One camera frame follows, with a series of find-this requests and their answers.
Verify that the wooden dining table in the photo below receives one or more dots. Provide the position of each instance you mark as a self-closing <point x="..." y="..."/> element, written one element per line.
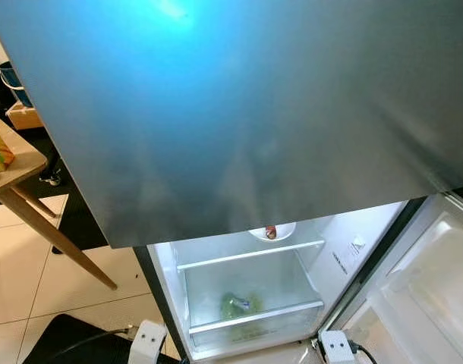
<point x="57" y="243"/>

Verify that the dark floor mat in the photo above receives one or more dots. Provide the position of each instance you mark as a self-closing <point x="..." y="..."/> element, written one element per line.
<point x="80" y="345"/>

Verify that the green vegetables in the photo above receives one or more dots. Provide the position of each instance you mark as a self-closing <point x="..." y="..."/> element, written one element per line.
<point x="239" y="305"/>

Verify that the tan cardboard box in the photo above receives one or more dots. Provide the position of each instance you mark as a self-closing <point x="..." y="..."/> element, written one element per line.
<point x="25" y="117"/>

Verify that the glass fridge shelf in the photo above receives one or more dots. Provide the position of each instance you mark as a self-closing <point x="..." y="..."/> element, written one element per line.
<point x="247" y="254"/>

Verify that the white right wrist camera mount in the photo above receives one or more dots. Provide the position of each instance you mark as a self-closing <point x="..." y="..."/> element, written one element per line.
<point x="338" y="349"/>

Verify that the clear crisper drawer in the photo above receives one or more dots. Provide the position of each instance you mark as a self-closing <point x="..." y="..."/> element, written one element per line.
<point x="209" y="280"/>

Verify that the steel fridge freezer door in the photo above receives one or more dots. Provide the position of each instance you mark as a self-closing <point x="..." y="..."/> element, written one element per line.
<point x="216" y="114"/>

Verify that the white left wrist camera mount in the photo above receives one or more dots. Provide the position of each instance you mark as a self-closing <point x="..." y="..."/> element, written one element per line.
<point x="146" y="345"/>

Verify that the steel fridge main door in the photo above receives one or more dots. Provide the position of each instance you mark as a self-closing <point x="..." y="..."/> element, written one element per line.
<point x="421" y="288"/>

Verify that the shallow white bowl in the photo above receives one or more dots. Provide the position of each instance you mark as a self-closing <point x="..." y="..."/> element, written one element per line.
<point x="285" y="231"/>

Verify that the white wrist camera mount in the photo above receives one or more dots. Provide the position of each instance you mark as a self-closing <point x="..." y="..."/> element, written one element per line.
<point x="338" y="349"/>
<point x="146" y="345"/>

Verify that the stainless steel fridge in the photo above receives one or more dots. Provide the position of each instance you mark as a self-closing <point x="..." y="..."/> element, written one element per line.
<point x="330" y="235"/>

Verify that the small red can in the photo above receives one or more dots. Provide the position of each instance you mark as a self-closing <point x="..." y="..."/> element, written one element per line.
<point x="271" y="232"/>

